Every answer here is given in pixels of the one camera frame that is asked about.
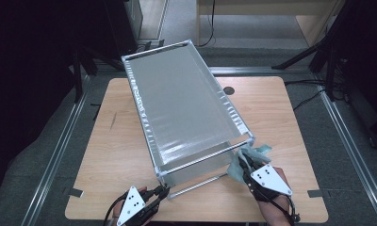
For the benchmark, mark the dark curtain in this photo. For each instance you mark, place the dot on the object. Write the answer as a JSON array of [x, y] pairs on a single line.
[[20, 94], [372, 62]]

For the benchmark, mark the metal floor rail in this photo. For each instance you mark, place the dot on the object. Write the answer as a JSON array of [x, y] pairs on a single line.
[[271, 71], [350, 138], [56, 157]]

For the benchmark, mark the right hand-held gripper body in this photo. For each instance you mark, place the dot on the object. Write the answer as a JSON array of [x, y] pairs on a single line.
[[268, 182]]

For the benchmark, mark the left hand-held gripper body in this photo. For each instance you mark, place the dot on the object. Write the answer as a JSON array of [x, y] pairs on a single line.
[[133, 207]]

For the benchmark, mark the grey tape piece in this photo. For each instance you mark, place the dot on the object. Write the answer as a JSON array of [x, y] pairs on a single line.
[[317, 193], [74, 192]]

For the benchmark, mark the light wooden desk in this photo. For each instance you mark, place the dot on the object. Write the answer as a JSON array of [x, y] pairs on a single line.
[[255, 8]]

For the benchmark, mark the person's right hand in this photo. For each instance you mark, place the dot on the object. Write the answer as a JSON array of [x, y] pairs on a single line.
[[276, 208]]

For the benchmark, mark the black tripod stand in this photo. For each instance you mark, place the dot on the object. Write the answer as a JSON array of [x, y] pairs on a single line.
[[303, 56], [78, 78]]

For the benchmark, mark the light blue cleaning cloth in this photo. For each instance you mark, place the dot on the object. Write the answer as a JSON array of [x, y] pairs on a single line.
[[258, 150]]

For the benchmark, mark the black computer case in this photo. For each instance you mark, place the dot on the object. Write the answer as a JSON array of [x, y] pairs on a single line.
[[120, 28]]

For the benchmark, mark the dark round table grommet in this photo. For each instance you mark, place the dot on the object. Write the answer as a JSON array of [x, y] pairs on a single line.
[[229, 90]]

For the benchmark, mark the person's left hand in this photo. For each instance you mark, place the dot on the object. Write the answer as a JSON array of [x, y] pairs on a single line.
[[119, 208]]

